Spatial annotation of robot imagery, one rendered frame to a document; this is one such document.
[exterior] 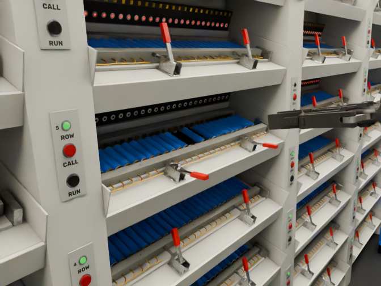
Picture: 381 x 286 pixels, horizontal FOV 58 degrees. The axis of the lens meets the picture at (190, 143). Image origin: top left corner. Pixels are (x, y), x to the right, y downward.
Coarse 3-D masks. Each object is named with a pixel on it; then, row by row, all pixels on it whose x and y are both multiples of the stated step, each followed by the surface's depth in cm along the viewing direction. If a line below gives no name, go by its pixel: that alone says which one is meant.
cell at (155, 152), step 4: (140, 140) 73; (140, 144) 72; (144, 144) 72; (148, 144) 72; (148, 148) 71; (152, 148) 71; (152, 152) 70; (156, 152) 70; (160, 152) 70; (156, 156) 70
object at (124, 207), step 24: (144, 120) 78; (264, 120) 100; (192, 168) 72; (216, 168) 74; (240, 168) 83; (120, 192) 59; (144, 192) 61; (168, 192) 63; (192, 192) 70; (120, 216) 55; (144, 216) 61
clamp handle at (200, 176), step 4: (180, 164) 66; (176, 168) 66; (180, 172) 65; (184, 172) 64; (188, 172) 64; (192, 172) 64; (196, 172) 64; (192, 176) 63; (196, 176) 62; (200, 176) 62; (204, 176) 61; (208, 176) 62
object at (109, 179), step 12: (240, 132) 88; (252, 132) 92; (264, 132) 95; (204, 144) 77; (216, 144) 80; (168, 156) 69; (180, 156) 71; (192, 156) 75; (120, 168) 61; (132, 168) 62; (144, 168) 64; (156, 168) 67; (108, 180) 58; (120, 180) 60; (132, 180) 61; (144, 180) 62
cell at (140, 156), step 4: (124, 144) 70; (128, 144) 70; (124, 148) 69; (128, 148) 69; (132, 148) 69; (132, 152) 68; (136, 152) 68; (136, 156) 68; (140, 156) 67; (144, 156) 67; (140, 160) 67
